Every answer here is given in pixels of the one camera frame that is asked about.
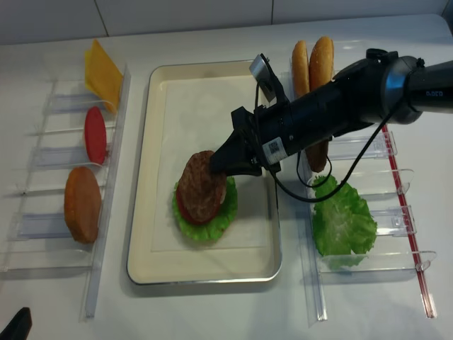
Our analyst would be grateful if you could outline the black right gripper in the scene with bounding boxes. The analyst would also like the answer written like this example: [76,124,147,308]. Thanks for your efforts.
[210,98,304,176]

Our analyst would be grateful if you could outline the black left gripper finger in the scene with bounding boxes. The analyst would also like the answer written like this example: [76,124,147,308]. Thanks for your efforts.
[0,307,33,340]

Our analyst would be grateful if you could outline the brown meat patty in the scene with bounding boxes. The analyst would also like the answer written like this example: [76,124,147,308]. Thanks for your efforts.
[178,150,227,224]
[305,140,328,173]

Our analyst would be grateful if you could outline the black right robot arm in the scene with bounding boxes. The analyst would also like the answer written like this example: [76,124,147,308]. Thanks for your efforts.
[210,49,452,176]

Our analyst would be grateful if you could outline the green lettuce leaf on tray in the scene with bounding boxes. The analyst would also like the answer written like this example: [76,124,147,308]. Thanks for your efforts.
[172,176,238,243]

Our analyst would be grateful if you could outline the red tomato slice on tray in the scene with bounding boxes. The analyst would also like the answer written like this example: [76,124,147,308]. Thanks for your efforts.
[176,186,202,225]

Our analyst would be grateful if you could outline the green lettuce leaf in rack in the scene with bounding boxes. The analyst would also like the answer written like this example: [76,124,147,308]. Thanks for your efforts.
[312,183,377,270]

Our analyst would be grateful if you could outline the red tomato slice in rack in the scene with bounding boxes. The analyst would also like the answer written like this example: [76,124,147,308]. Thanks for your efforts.
[84,106,107,165]

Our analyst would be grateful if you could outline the yellow cheese slices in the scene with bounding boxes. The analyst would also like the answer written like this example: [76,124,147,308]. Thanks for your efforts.
[84,39,123,114]

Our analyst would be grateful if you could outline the white paper tray liner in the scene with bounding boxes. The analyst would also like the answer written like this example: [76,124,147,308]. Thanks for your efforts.
[151,76,270,251]

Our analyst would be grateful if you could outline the cream metal tray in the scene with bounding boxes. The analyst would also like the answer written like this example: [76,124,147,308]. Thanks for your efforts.
[127,61,282,285]

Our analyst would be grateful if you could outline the left clear acrylic rack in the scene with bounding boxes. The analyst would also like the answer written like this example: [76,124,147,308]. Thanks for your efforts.
[1,69,131,319]

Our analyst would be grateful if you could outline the clear acrylic rack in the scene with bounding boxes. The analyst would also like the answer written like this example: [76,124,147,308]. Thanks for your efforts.
[278,127,437,324]
[1,69,131,319]

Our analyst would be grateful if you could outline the tan bun half left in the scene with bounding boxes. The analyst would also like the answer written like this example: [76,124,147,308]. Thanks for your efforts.
[292,40,310,98]

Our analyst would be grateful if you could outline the tan bun half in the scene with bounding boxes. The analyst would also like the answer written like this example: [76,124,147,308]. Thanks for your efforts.
[309,36,334,91]
[292,40,310,98]

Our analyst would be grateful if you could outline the tan bun half right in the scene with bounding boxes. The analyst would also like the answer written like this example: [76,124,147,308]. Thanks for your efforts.
[309,36,334,91]

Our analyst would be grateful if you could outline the right clear acrylic rack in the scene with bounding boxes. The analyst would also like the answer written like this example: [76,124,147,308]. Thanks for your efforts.
[278,127,437,324]

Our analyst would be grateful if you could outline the orange-brown bun slice in rack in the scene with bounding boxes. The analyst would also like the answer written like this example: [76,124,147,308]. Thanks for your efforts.
[64,166,102,244]

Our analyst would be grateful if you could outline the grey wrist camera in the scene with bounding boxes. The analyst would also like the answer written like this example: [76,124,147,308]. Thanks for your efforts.
[249,53,287,105]

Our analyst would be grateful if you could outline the black cable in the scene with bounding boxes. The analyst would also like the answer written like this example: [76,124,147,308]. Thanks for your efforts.
[254,59,425,205]

